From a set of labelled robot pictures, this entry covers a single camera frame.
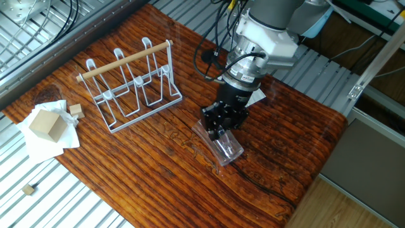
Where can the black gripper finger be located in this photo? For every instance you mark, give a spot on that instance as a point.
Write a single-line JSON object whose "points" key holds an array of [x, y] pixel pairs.
{"points": [[237, 123], [210, 120]]}

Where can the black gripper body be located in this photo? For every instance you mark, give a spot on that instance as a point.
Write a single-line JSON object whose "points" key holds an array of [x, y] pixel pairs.
{"points": [[231, 104]]}

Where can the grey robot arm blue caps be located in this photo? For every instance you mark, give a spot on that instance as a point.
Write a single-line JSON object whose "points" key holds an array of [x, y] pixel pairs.
{"points": [[272, 31]]}

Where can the flat white paper sheet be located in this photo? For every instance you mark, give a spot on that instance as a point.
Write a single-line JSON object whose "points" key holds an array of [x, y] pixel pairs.
{"points": [[256, 96]]}

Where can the small wooden cube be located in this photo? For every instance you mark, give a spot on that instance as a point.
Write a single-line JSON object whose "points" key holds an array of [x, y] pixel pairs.
{"points": [[76, 111], [28, 189]]}

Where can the large wooden block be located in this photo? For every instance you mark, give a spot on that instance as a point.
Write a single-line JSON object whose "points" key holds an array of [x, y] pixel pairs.
{"points": [[47, 125]]}

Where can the crumpled white paper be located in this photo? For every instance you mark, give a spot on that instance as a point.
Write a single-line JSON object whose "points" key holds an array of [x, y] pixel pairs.
{"points": [[44, 149]]}

